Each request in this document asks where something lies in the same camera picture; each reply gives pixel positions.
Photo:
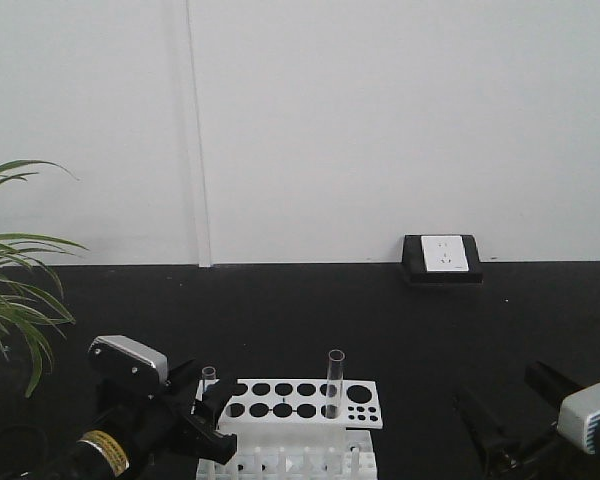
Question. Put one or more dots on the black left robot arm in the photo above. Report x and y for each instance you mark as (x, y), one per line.
(96, 454)

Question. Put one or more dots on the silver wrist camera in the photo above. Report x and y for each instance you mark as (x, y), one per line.
(129, 364)
(579, 419)

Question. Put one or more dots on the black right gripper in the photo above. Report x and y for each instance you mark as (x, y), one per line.
(548, 456)

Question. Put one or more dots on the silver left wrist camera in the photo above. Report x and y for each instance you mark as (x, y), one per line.
(129, 364)

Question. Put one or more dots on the tall clear test tube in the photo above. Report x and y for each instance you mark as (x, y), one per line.
(332, 406)

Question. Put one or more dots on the white test tube rack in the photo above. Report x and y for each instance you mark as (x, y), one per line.
(284, 431)

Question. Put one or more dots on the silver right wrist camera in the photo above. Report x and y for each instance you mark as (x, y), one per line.
(579, 419)

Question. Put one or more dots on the green potted plant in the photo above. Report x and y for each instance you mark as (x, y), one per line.
(27, 307)

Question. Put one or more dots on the short clear test tube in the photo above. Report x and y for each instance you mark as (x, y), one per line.
(208, 377)

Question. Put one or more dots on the white socket on black box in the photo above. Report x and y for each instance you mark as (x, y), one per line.
(441, 259)

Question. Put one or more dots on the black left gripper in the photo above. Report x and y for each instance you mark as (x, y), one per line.
(169, 420)

